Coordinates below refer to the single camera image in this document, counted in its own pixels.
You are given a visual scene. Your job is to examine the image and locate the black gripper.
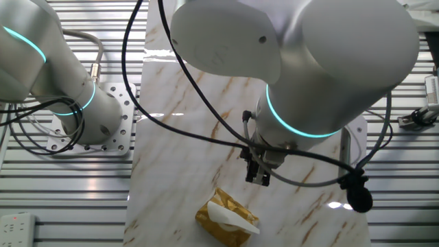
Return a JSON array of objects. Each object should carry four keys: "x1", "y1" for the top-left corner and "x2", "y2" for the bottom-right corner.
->
[{"x1": 239, "y1": 132, "x2": 289, "y2": 187}]

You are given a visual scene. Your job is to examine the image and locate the white napkin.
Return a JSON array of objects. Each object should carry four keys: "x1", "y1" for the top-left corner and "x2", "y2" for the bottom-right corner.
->
[{"x1": 206, "y1": 200, "x2": 261, "y2": 235}]

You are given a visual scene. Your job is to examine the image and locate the gold tissue pack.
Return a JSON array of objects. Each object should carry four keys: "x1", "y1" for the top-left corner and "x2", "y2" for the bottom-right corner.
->
[{"x1": 194, "y1": 187, "x2": 261, "y2": 247}]

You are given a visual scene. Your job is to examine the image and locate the metal robot mounting plate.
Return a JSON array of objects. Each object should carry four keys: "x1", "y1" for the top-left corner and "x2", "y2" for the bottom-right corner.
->
[{"x1": 46, "y1": 82, "x2": 137, "y2": 157}]

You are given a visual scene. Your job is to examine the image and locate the white ribbed device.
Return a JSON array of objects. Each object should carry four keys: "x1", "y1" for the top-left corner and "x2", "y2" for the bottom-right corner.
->
[{"x1": 424, "y1": 74, "x2": 439, "y2": 106}]

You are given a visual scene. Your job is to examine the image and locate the white crumpled cloth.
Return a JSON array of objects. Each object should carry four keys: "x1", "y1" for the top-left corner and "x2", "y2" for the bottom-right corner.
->
[{"x1": 401, "y1": 0, "x2": 439, "y2": 34}]

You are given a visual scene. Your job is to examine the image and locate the white power strip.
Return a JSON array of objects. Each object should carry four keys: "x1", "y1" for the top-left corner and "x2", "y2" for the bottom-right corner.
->
[{"x1": 0, "y1": 211, "x2": 37, "y2": 247}]

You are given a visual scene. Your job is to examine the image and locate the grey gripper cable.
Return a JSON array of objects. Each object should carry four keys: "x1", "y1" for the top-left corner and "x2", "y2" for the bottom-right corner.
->
[{"x1": 241, "y1": 91, "x2": 394, "y2": 188}]

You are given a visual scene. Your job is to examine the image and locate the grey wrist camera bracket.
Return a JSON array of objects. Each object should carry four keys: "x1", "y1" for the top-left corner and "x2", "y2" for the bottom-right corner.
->
[{"x1": 338, "y1": 115, "x2": 368, "y2": 179}]

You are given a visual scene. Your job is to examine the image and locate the black braided cable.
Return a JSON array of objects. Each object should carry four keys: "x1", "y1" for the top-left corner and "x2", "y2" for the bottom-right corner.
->
[
  {"x1": 156, "y1": 0, "x2": 254, "y2": 148},
  {"x1": 120, "y1": 0, "x2": 359, "y2": 174}
]

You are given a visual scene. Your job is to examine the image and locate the black camera clamp stand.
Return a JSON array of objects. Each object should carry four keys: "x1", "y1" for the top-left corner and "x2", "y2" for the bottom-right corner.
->
[{"x1": 396, "y1": 102, "x2": 439, "y2": 130}]

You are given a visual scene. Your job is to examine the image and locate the black base cable bundle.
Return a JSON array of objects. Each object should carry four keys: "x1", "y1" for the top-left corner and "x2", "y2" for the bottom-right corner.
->
[{"x1": 0, "y1": 95, "x2": 86, "y2": 156}]

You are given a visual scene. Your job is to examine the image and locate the grey cable with metal connector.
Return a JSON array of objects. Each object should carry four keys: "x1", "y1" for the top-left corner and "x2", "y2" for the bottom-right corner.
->
[{"x1": 58, "y1": 28, "x2": 105, "y2": 85}]

